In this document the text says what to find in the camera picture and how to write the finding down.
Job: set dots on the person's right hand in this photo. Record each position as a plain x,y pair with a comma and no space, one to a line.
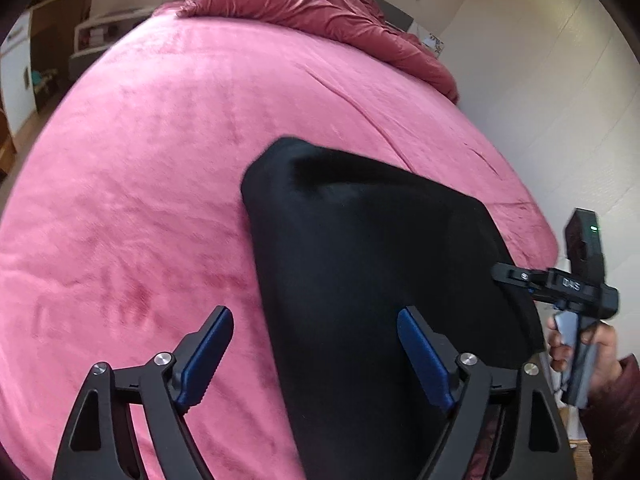
562,347

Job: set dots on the pink duvet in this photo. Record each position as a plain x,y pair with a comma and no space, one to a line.
325,10

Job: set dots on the floral paper bag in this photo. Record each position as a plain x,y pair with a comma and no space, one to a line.
433,44

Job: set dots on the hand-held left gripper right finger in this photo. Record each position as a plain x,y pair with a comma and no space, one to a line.
425,355

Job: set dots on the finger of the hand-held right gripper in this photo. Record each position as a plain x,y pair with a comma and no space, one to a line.
542,296
520,275

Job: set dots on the white cabinet with wooden top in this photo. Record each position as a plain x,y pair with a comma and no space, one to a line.
17,70

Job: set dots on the white nightstand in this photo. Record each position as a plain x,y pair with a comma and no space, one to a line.
100,35

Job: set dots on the grey headboard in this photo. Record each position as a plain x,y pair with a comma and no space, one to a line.
395,12

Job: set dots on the black pants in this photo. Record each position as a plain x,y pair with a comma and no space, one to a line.
380,285

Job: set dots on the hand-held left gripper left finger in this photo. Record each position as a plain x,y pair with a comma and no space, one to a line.
200,355

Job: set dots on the person's right forearm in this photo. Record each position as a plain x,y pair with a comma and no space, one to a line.
617,420

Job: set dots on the bed with pink sheet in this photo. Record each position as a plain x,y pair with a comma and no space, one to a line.
150,185

